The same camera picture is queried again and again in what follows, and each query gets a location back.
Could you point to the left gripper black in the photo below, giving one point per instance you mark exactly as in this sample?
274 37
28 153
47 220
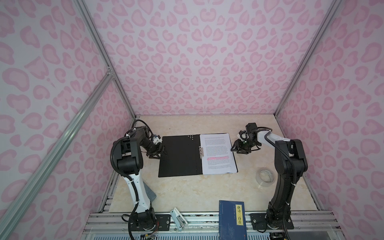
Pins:
158 150

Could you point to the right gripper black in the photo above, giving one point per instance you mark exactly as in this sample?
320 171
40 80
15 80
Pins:
238 143

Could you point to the white paper sheet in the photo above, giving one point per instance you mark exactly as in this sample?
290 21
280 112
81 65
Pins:
218 158

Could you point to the grey black file folder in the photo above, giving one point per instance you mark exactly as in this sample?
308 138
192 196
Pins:
180 157

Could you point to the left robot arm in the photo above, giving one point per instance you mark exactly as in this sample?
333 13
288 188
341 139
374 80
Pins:
127 160

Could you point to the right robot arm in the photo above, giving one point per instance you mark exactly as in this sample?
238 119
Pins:
290 164

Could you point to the metal folder clip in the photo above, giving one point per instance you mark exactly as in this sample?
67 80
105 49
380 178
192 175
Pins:
201 152

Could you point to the grey sponge block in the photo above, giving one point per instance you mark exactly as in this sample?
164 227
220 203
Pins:
150 193

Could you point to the clear tape roll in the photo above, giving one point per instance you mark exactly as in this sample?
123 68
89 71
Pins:
265 177

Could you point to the blue book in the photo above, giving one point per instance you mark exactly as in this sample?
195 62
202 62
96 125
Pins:
232 221

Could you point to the aluminium diagonal beam left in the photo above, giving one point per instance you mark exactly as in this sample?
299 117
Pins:
21 204

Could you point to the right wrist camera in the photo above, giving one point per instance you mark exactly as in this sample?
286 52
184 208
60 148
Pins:
252 128

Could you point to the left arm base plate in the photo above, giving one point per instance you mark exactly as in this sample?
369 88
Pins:
162 224

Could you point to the white bracket on rail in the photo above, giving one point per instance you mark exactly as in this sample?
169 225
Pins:
179 219

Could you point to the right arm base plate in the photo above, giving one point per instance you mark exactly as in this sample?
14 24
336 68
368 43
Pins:
259 223

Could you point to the aluminium rail frame front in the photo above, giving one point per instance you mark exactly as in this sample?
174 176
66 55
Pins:
308 225

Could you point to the aluminium corner post left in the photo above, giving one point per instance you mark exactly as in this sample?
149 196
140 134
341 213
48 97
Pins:
91 26

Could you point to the aluminium corner post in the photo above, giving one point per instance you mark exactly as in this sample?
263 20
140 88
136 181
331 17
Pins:
91 26
326 23

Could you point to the aluminium corner post right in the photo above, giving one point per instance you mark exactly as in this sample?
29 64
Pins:
326 23

